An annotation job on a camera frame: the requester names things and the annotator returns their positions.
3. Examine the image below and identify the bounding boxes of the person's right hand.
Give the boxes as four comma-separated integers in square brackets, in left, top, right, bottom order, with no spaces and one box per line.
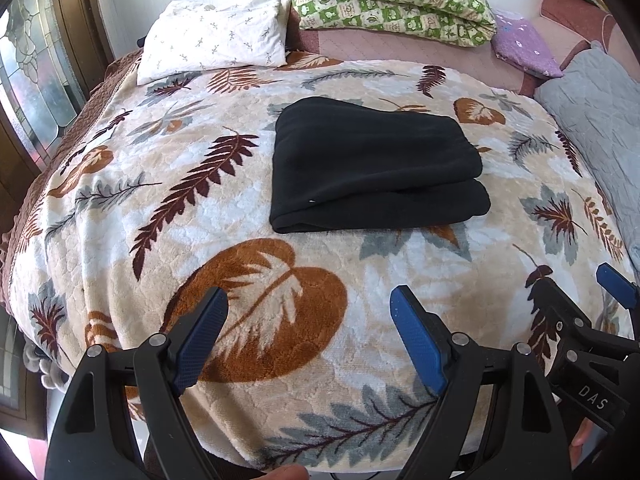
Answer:
[569,414,602,450]

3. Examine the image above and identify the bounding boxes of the grey quilted cloth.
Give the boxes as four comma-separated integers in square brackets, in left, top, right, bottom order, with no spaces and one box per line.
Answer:
[532,40,640,261]

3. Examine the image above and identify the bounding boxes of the wooden window frame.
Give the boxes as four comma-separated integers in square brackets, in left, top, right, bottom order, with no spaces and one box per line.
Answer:
[47,0,118,106]

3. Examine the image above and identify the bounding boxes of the pink padded headboard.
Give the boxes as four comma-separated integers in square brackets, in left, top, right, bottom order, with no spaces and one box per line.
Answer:
[540,0,640,63]

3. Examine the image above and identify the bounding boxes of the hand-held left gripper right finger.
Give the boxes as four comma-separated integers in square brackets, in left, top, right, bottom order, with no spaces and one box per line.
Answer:
[390,285,573,480]

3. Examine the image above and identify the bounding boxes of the purple pillow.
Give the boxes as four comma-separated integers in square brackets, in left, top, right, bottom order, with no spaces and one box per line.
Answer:
[491,9,566,79]

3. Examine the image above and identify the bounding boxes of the stained glass window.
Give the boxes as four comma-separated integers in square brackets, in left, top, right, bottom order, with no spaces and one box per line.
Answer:
[0,0,86,161]

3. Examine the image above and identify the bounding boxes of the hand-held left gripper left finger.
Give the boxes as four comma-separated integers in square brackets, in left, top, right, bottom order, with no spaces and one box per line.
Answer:
[45,286,230,480]

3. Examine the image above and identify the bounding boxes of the white sprig print pillow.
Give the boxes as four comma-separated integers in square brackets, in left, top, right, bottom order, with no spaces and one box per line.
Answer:
[136,0,292,86]

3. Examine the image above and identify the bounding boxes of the person's left hand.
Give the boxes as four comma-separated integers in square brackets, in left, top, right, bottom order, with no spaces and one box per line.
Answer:
[247,464,311,480]

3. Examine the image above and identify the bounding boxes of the green patterned pillow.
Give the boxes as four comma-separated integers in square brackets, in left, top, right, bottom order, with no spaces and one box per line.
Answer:
[281,0,498,48]

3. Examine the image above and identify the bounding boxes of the leaf printed plush blanket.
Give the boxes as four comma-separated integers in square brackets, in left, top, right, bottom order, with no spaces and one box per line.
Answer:
[7,57,640,473]

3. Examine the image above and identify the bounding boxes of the black pants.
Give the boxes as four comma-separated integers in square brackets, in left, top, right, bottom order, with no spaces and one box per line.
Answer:
[269,96,492,234]

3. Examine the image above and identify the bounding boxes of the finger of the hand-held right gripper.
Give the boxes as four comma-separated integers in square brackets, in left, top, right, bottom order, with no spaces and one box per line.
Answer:
[596,262,640,312]
[530,276,595,347]

